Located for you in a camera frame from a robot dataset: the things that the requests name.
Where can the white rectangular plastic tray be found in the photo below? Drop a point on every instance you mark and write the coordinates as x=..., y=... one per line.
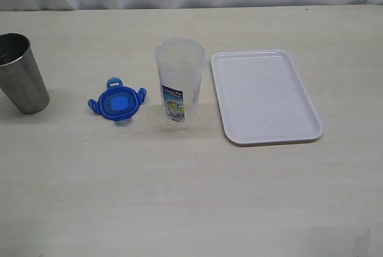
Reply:
x=262, y=99

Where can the stainless steel cup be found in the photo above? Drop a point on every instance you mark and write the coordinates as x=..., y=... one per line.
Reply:
x=21, y=80

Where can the blue plastic lid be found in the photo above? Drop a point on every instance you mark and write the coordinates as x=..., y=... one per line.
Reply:
x=118, y=102

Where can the clear plastic tall container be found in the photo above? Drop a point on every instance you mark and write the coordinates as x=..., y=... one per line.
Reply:
x=180, y=64

